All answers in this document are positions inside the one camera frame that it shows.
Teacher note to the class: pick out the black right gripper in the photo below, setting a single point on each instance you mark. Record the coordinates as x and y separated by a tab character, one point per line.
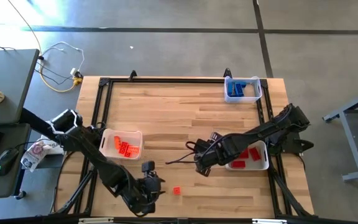
210	154

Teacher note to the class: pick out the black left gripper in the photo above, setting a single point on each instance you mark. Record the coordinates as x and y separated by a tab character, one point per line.
148	191

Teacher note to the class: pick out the red toy brick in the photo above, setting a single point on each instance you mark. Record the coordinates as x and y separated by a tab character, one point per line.
244	154
255	154
238	164

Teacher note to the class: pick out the white plastic bin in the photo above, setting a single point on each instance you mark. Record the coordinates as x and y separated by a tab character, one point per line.
253	165
135	137

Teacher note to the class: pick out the blue toy brick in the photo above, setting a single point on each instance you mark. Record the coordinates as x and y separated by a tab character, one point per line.
238	90
231	88
243	84

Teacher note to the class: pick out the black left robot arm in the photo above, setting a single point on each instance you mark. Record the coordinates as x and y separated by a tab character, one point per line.
104	168

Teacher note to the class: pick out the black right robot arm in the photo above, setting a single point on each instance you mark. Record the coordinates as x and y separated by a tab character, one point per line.
259	133

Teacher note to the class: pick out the small orange toy brick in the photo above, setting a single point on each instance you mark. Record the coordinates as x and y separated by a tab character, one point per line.
176	190

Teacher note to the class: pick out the clear plastic bin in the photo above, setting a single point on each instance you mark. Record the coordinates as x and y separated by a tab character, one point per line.
253	93

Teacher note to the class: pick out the black clamp knob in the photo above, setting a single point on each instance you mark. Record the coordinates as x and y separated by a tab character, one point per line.
132	75
227	73

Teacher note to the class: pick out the white printed box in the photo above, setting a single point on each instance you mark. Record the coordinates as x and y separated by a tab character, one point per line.
56	149

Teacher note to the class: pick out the white snack packet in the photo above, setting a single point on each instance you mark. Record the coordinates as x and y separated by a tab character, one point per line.
34	155

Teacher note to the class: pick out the white power adapter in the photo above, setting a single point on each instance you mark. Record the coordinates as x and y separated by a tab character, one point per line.
73	71

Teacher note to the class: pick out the dark gray desk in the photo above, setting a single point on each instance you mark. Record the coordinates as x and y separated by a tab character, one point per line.
8	192

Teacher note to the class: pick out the black computer mouse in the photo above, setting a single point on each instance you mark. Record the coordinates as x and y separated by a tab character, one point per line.
6	161

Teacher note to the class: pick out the silver metal bracket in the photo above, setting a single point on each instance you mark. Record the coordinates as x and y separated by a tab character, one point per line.
269	221
95	221

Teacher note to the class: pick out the gray metal table frame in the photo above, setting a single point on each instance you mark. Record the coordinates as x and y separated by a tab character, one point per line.
350	105

